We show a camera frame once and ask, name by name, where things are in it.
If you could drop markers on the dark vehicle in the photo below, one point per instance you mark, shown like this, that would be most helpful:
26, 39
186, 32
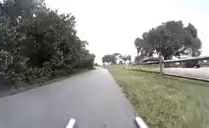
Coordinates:
192, 64

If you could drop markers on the robot's own part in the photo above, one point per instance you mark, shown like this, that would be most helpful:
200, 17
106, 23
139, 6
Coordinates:
141, 122
70, 123

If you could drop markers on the distant group of trees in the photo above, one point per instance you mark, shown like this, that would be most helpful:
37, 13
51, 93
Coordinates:
108, 59

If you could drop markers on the row of bushes and trees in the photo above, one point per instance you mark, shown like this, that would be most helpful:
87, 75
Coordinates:
32, 43

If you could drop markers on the grey asphalt path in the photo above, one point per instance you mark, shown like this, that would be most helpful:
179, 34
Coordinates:
75, 100

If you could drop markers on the grass field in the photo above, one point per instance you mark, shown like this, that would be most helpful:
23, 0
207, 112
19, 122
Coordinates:
158, 100

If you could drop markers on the pale grey road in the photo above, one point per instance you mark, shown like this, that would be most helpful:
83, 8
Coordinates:
195, 72

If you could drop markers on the large dark tree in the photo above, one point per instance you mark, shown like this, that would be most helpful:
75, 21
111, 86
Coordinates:
168, 38

